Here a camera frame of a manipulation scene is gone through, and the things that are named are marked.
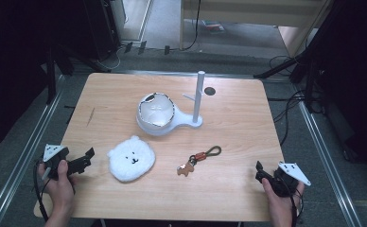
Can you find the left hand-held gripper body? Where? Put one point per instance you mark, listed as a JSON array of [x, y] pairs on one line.
[[56, 156]]

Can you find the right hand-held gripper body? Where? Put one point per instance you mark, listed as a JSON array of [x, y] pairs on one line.
[[288, 178]]

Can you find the person's right hand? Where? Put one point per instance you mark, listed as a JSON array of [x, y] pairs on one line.
[[280, 205]]

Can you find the person's left hand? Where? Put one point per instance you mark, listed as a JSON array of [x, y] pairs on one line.
[[60, 189]]

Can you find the white fluffy bear pouch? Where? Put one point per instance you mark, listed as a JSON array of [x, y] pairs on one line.
[[131, 159]]

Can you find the white bowl with speckled rim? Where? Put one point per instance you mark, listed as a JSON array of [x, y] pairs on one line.
[[155, 110]]

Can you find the dark round table grommet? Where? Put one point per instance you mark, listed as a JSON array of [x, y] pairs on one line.
[[209, 91]]

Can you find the black tripod stand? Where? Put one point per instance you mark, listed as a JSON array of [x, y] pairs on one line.
[[298, 60]]

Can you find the colourful book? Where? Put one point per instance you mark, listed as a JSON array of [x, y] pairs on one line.
[[214, 26]]

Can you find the light wooden cabinet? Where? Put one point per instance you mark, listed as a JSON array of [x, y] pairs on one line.
[[235, 19]]

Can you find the metal floor rail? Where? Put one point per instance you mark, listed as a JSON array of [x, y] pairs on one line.
[[328, 164], [17, 170]]

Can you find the white stand with peg post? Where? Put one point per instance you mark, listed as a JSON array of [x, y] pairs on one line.
[[188, 116]]

